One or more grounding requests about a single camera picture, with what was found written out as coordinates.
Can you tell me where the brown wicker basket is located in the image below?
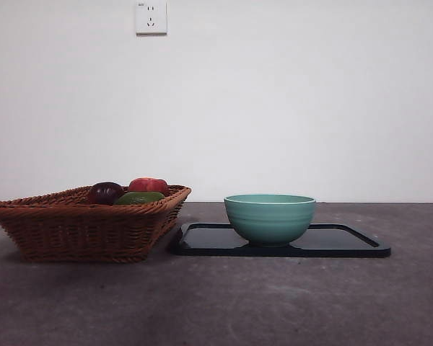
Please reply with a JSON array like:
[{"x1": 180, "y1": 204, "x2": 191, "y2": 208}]
[{"x1": 0, "y1": 184, "x2": 193, "y2": 264}]

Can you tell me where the red toy fruit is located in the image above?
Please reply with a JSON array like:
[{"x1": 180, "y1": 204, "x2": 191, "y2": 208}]
[{"x1": 128, "y1": 176, "x2": 170, "y2": 198}]

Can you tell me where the dark purple toy fruit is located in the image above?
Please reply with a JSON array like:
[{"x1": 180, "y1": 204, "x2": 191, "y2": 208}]
[{"x1": 88, "y1": 181, "x2": 126, "y2": 205}]

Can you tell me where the black rectangular tray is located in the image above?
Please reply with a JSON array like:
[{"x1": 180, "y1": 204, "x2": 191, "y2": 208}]
[{"x1": 170, "y1": 222, "x2": 392, "y2": 258}]

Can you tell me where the teal ribbed bowl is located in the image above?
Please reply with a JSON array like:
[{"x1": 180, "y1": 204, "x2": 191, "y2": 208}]
[{"x1": 223, "y1": 193, "x2": 318, "y2": 248}]

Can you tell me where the white wall socket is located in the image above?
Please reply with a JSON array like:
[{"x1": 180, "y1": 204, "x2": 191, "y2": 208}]
[{"x1": 135, "y1": 0, "x2": 168, "y2": 37}]

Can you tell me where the green toy fruit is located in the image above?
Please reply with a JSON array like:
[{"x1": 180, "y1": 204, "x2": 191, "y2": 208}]
[{"x1": 113, "y1": 191, "x2": 166, "y2": 206}]

